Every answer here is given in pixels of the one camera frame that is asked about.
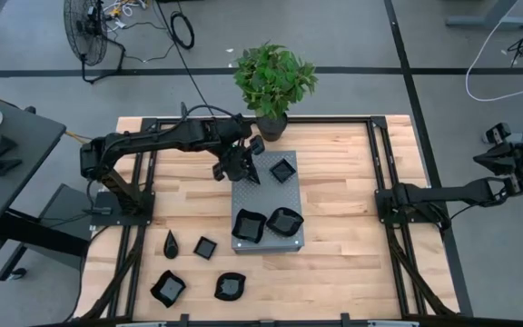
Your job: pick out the green plant in black pot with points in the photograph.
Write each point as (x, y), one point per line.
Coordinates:
(270, 77)

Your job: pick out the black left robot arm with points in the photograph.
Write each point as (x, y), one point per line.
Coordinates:
(152, 141)

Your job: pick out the black leaf-shaped mini plate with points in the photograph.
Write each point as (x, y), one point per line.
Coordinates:
(285, 222)
(230, 286)

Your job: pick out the black floor fan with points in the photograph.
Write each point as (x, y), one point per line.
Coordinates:
(84, 36)

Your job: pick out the black teardrop mini plate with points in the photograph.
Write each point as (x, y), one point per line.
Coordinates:
(170, 247)
(253, 176)

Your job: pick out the grey perforated metal shelf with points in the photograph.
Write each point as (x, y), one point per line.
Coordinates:
(266, 197)

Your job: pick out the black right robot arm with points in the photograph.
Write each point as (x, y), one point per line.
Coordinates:
(443, 193)

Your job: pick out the black triangular plastic part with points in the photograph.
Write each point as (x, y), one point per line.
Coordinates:
(5, 167)
(5, 147)

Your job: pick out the silver metal bracket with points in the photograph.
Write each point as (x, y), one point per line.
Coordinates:
(141, 324)
(393, 324)

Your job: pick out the black desk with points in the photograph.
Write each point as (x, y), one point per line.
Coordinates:
(25, 131)

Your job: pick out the white power strip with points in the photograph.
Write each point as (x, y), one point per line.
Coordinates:
(116, 10)

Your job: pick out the black small square mini plate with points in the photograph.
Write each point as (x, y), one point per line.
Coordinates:
(282, 171)
(205, 248)

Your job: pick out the black wavy square mini plate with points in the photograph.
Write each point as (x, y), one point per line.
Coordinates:
(248, 226)
(168, 289)

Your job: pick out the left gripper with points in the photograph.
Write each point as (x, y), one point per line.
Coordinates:
(236, 161)

